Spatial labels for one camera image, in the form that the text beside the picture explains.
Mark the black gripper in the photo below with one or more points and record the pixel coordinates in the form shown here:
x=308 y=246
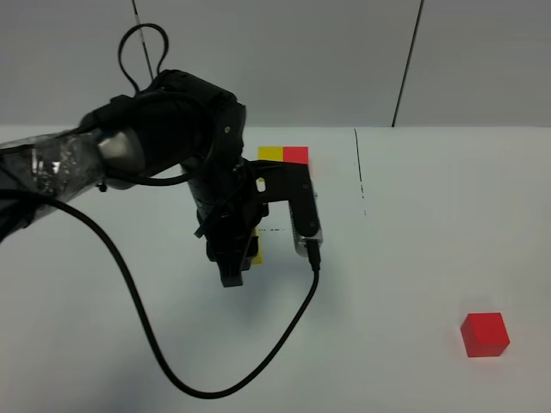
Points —
x=230 y=243

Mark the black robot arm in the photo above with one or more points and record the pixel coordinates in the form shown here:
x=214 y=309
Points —
x=181 y=129

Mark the yellow template block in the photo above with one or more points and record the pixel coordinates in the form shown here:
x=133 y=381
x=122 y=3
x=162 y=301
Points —
x=271 y=153

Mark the red template block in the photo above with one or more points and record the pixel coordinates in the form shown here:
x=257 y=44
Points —
x=296 y=154

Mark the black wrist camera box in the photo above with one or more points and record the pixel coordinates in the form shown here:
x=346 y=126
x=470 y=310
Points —
x=272 y=182

